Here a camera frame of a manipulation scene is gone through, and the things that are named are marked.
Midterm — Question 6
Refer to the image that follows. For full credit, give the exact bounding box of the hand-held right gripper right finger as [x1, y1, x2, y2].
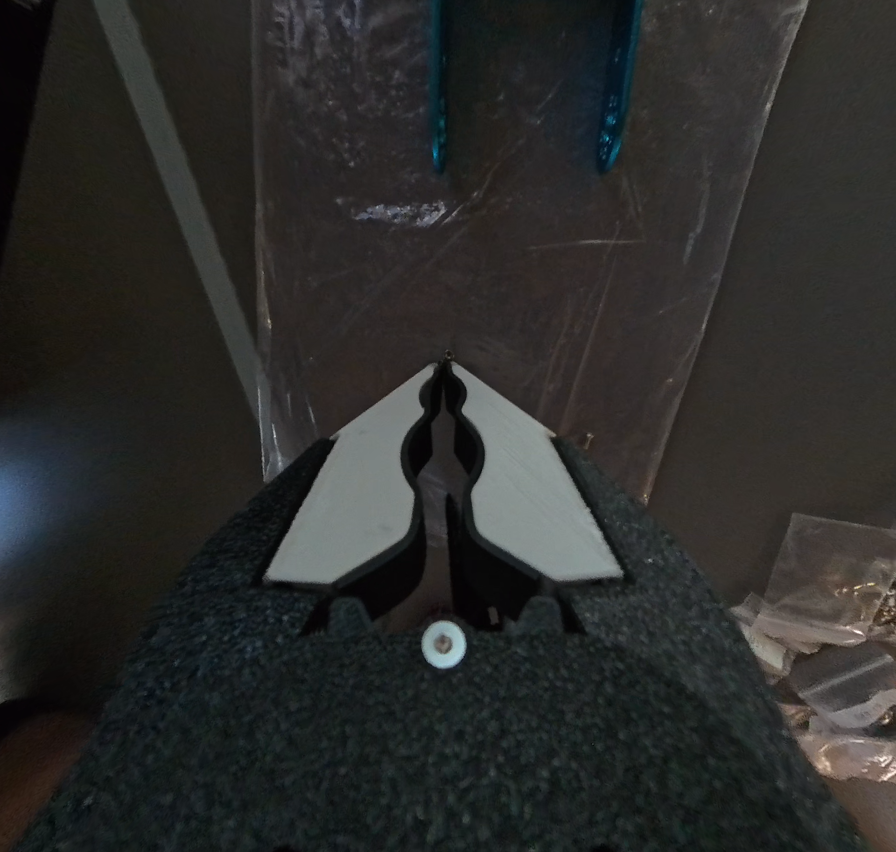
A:
[442, 362, 625, 632]

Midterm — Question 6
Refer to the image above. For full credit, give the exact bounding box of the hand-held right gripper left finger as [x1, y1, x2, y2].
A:
[262, 362, 449, 616]

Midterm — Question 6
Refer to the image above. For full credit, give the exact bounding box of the long blue U bracket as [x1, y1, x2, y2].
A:
[428, 0, 648, 174]

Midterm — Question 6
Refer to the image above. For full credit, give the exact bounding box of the clear plastic bag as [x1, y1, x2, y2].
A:
[251, 0, 816, 510]

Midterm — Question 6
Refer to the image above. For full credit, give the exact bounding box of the group of small parts bags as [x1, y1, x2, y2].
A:
[728, 512, 896, 783]

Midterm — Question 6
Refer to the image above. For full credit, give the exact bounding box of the person's dark clothing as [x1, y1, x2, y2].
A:
[0, 0, 67, 279]

